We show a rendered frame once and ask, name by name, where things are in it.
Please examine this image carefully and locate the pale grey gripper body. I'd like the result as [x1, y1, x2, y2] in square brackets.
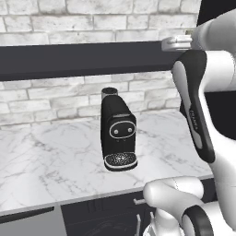
[161, 34, 194, 53]

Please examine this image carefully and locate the black coffee machine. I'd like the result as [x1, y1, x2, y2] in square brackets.
[100, 87, 138, 172]

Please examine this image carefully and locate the dark drawer front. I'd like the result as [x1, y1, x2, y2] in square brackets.
[132, 177, 218, 213]

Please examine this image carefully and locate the dark cupboard door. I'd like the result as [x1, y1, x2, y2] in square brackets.
[60, 193, 146, 236]

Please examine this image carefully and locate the grey dishwasher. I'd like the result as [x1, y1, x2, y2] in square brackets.
[0, 205, 68, 236]

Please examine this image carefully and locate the dark wall shelf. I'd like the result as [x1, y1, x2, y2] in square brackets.
[0, 40, 186, 82]

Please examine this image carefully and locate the silver drawer handle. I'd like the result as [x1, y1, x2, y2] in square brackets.
[133, 197, 148, 207]

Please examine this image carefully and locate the silver cupboard door handle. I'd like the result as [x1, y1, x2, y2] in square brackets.
[135, 213, 142, 236]
[148, 210, 156, 229]

